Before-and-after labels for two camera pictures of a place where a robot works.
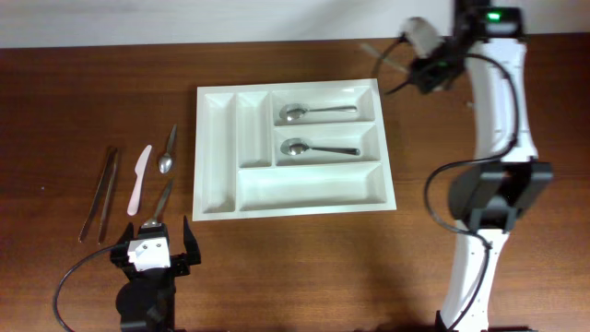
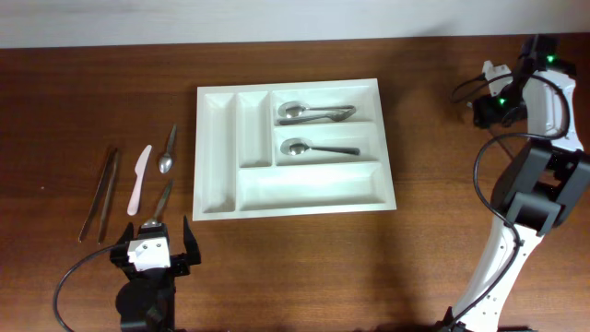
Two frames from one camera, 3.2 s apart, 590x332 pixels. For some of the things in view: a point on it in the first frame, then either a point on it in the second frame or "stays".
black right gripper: x=419 y=74 -> x=485 y=110
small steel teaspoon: x=166 y=161 stays
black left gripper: x=180 y=261 stays
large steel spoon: x=298 y=147 stays
